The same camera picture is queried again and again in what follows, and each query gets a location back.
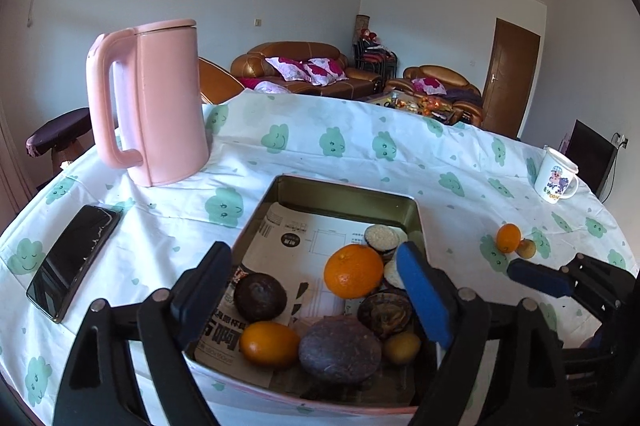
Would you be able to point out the black smartphone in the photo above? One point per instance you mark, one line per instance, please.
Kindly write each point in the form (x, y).
(70, 261)

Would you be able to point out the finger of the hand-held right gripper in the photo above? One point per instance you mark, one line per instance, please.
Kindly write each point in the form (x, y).
(540, 278)

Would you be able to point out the purple cushioned stool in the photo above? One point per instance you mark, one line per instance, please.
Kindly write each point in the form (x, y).
(57, 133)

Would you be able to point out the oval orange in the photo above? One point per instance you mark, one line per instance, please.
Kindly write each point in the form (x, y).
(270, 343)

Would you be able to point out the cluttered coffee table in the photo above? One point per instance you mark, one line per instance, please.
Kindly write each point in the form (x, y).
(415, 103)

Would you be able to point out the long brown leather sofa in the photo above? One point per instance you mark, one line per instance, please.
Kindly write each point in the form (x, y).
(360, 76)

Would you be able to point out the pink tin box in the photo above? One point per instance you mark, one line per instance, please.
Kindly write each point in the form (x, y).
(340, 201)

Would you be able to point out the pink floral pillow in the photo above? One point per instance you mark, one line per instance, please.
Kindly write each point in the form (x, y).
(326, 70)
(285, 68)
(429, 85)

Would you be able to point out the small yellow-brown fruit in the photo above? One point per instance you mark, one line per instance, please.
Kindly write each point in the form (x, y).
(402, 347)
(527, 249)

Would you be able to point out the brown leather loveseat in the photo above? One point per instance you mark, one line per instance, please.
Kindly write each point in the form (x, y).
(440, 73)

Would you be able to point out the purple round fruit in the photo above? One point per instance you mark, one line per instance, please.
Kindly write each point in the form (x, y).
(340, 346)

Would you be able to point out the tall patterned vase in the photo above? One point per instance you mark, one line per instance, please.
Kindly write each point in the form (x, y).
(362, 23)

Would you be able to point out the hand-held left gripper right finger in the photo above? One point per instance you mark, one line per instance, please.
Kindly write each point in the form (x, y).
(425, 301)

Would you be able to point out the brown wooden door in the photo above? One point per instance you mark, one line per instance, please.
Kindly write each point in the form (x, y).
(510, 76)

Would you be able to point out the large orange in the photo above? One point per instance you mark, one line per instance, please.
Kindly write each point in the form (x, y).
(353, 271)

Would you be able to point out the pink cloth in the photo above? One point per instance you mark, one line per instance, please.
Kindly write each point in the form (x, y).
(272, 87)

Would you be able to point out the dark purple passion fruit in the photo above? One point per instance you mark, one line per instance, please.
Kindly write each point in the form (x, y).
(260, 296)

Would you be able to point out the pink electric kettle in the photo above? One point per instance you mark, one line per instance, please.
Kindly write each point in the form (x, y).
(160, 106)

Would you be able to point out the white cartoon mug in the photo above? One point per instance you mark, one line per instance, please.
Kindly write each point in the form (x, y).
(555, 176)

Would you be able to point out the stacked dark chairs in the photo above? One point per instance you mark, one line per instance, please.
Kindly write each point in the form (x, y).
(375, 58)

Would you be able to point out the wall socket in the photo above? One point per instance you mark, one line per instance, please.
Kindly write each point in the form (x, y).
(623, 141)

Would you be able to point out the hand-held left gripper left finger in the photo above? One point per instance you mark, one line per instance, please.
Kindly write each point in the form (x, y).
(202, 296)

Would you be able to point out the small orange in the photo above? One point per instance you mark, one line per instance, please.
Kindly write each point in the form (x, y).
(509, 237)

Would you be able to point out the purple blanket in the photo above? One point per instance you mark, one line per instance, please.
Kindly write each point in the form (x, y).
(462, 95)

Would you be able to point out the printed paper sheet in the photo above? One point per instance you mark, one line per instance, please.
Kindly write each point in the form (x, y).
(310, 246)

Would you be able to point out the black television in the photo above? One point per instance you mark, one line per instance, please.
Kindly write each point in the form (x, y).
(590, 156)

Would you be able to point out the brown leather armchair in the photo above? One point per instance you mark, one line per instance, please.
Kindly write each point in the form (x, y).
(217, 83)

